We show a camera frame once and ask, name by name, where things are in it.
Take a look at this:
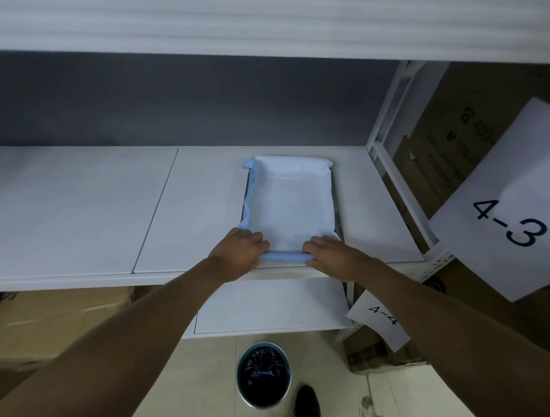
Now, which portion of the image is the person's right hand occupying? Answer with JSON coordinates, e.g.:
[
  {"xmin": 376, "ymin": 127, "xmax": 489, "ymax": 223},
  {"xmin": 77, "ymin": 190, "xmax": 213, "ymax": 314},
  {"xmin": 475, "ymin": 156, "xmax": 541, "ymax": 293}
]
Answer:
[{"xmin": 302, "ymin": 235, "xmax": 380, "ymax": 283}]

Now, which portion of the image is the person's left hand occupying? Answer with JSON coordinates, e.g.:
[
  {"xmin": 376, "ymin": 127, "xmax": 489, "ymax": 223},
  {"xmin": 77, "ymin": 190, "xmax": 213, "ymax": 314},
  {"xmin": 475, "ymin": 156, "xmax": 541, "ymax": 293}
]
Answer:
[{"xmin": 207, "ymin": 228, "xmax": 271, "ymax": 283}]

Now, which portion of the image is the tray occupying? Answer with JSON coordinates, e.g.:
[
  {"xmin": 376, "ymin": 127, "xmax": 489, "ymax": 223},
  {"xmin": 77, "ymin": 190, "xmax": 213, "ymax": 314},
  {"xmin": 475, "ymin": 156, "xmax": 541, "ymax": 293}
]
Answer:
[{"xmin": 238, "ymin": 156, "xmax": 344, "ymax": 270}]

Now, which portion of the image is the person's left forearm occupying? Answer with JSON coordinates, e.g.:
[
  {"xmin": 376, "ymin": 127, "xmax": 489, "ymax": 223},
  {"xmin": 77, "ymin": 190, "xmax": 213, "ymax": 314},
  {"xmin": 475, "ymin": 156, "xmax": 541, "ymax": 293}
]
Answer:
[{"xmin": 0, "ymin": 257, "xmax": 236, "ymax": 417}]

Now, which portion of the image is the person's right forearm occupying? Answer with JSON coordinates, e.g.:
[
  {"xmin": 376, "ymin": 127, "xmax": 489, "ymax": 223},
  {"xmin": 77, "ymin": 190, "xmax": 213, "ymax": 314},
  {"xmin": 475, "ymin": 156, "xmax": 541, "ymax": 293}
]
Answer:
[{"xmin": 357, "ymin": 261, "xmax": 550, "ymax": 417}]

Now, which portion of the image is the small white paper label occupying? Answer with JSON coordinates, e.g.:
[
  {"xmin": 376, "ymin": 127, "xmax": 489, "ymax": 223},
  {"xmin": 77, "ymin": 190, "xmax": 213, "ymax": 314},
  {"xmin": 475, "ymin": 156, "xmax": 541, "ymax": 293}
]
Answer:
[{"xmin": 346, "ymin": 290, "xmax": 412, "ymax": 352}]

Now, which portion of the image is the small brown cardboard box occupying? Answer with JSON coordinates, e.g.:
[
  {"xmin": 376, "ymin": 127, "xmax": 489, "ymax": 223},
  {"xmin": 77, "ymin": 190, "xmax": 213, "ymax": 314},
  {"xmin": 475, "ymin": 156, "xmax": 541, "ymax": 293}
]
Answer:
[{"xmin": 343, "ymin": 325, "xmax": 428, "ymax": 375}]

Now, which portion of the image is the black bin bag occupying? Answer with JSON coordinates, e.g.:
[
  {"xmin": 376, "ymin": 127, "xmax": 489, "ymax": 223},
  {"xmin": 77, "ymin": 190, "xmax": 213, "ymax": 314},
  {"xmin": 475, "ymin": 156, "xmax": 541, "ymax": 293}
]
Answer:
[{"xmin": 239, "ymin": 347, "xmax": 288, "ymax": 405}]

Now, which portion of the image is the light blue waste bin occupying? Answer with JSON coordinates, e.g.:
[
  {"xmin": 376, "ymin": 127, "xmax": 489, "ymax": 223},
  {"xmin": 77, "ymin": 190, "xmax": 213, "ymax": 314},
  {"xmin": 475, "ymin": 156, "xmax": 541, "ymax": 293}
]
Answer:
[{"xmin": 235, "ymin": 341, "xmax": 292, "ymax": 409}]

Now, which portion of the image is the person's black shoe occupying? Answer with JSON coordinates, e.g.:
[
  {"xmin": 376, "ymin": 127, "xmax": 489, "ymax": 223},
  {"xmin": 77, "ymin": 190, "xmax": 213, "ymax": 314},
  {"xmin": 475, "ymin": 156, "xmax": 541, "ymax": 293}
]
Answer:
[{"xmin": 294, "ymin": 384, "xmax": 321, "ymax": 417}]

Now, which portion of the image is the large white paper label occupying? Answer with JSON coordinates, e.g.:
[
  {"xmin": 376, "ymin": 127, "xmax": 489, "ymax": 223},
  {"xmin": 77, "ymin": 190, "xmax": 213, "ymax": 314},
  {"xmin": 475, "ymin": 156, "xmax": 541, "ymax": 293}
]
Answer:
[{"xmin": 429, "ymin": 97, "xmax": 550, "ymax": 303}]

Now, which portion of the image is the large brown cardboard box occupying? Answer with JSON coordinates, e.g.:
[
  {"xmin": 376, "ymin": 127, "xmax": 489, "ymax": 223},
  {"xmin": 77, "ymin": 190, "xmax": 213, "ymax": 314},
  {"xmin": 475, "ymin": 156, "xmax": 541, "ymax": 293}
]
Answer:
[{"xmin": 382, "ymin": 62, "xmax": 550, "ymax": 344}]

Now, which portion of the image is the flat brown cardboard box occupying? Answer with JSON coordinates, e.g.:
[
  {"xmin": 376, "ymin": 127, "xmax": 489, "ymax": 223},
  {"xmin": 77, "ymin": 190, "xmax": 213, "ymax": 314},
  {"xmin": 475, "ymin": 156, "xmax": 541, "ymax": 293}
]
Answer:
[{"xmin": 0, "ymin": 287, "xmax": 144, "ymax": 371}]

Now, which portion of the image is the white metal shelf rack frame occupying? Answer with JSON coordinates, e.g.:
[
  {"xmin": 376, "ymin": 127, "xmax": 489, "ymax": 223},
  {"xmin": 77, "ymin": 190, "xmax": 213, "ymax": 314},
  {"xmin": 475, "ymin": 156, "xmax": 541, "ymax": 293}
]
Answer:
[{"xmin": 344, "ymin": 60, "xmax": 457, "ymax": 340}]

